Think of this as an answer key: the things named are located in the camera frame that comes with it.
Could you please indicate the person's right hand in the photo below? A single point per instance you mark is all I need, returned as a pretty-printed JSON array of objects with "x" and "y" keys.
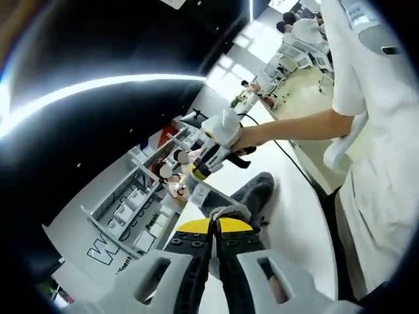
[{"x": 250, "y": 139}]

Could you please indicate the ceiling light strip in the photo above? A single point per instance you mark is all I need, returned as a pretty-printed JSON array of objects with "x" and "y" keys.
[{"x": 82, "y": 88}]

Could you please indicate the row of white office chairs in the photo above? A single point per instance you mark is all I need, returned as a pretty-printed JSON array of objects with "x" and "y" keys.
[{"x": 291, "y": 65}]

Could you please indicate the red and blue banner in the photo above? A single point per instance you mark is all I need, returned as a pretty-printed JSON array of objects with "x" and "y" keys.
[{"x": 154, "y": 139}]

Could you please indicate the grey chest device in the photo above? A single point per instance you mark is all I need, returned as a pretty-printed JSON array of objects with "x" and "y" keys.
[{"x": 373, "y": 41}]

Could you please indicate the white shelf unit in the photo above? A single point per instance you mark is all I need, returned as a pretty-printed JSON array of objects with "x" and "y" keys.
[{"x": 114, "y": 209}]

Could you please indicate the group of white storage boxes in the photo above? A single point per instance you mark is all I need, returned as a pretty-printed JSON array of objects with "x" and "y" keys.
[{"x": 131, "y": 202}]

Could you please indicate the grey towel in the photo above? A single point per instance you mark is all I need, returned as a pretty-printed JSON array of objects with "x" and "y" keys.
[{"x": 252, "y": 193}]

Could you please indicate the operator in white shirt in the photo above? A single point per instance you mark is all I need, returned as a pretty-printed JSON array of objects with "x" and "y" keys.
[{"x": 386, "y": 131}]

